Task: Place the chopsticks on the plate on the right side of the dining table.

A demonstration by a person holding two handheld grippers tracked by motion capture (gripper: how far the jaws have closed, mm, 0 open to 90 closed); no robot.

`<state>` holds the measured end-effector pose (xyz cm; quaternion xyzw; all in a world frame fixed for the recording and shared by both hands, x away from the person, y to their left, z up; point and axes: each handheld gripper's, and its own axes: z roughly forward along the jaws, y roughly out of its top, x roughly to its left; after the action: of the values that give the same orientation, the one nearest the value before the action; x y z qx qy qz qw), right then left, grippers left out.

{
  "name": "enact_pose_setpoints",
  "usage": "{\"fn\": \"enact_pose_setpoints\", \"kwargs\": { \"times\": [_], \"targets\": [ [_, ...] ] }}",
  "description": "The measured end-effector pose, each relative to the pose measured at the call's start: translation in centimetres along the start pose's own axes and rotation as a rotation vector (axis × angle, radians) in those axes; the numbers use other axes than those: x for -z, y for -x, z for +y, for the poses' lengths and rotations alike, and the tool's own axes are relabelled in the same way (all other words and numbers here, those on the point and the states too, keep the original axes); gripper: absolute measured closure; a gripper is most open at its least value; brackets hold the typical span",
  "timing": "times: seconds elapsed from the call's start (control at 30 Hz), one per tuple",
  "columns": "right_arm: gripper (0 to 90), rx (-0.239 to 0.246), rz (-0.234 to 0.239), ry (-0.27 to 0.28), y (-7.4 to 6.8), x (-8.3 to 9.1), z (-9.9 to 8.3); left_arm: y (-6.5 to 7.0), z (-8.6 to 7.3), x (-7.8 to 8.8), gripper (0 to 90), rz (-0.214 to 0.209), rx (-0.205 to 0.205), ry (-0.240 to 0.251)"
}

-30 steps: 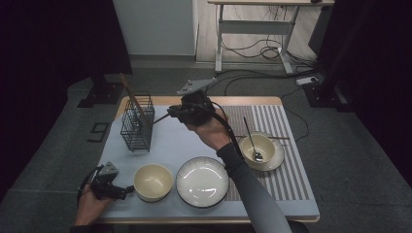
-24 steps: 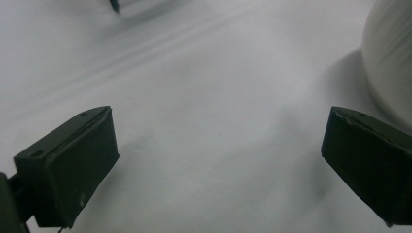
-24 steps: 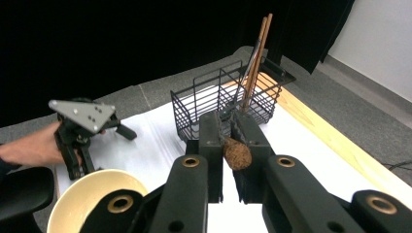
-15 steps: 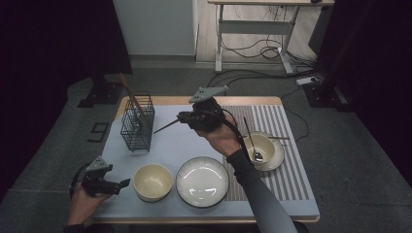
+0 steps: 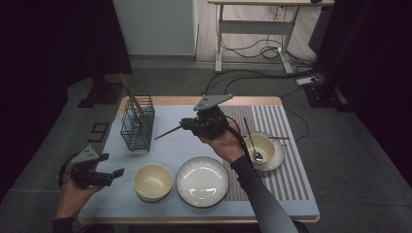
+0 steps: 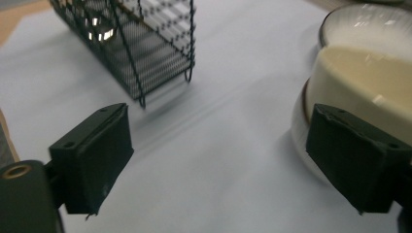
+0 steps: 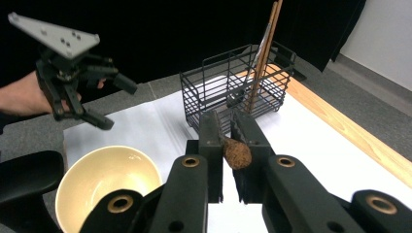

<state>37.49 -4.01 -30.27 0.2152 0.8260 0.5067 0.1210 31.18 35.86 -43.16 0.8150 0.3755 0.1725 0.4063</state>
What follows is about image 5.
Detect black curtain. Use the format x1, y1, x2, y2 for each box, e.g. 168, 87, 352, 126
307, 0, 412, 187
0, 0, 133, 202

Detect coiled black floor cable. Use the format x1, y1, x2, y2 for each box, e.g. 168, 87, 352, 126
220, 38, 285, 60

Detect black floor marker frame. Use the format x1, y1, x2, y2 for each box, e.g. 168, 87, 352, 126
86, 121, 111, 144

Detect brown striped placemat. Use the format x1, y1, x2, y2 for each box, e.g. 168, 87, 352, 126
219, 105, 311, 202

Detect light brown wooden chopstick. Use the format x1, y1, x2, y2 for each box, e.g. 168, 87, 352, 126
118, 72, 148, 129

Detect right hand-held gripper cable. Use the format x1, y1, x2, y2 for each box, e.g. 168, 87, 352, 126
224, 115, 256, 163

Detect pale grey cabinet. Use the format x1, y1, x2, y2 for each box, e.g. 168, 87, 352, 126
112, 0, 199, 56

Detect hand-held gripper cable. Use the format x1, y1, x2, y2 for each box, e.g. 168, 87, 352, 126
57, 153, 79, 189
224, 115, 256, 163

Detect black stand base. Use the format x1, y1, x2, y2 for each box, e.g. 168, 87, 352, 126
302, 82, 355, 114
77, 73, 124, 109

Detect thin black floor cable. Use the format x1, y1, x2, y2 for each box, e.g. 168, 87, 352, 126
281, 86, 310, 144

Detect black wire cutlery basket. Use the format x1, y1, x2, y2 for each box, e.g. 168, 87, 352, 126
120, 93, 156, 153

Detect white power strip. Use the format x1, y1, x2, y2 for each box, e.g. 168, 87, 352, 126
294, 75, 321, 87

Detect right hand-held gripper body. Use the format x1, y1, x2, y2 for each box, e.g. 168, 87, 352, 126
186, 93, 234, 141

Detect metal spoon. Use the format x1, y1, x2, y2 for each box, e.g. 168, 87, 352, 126
242, 116, 264, 163

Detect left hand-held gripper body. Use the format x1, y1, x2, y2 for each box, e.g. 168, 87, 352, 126
68, 145, 113, 189

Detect cream ceramic bowl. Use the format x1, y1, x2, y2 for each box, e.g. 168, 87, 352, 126
132, 162, 175, 204
243, 133, 277, 163

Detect long black floor cable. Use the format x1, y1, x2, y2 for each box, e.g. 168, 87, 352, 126
199, 68, 322, 97

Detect light blue table mat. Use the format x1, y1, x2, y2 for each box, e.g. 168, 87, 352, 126
78, 104, 321, 219

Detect person's right hand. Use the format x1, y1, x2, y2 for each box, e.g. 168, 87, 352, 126
198, 124, 248, 165

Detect left hand-held gripper cable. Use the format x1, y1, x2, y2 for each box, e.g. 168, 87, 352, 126
57, 153, 79, 189

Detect person's left hand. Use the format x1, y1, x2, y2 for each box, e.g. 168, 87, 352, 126
53, 178, 106, 220

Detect white plate with dark rim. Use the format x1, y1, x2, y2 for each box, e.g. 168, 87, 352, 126
175, 155, 230, 209

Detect small bowl with spoon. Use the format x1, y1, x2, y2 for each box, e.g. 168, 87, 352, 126
241, 130, 286, 173

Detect white-framed desk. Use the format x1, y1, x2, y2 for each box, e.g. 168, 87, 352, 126
207, 0, 335, 76

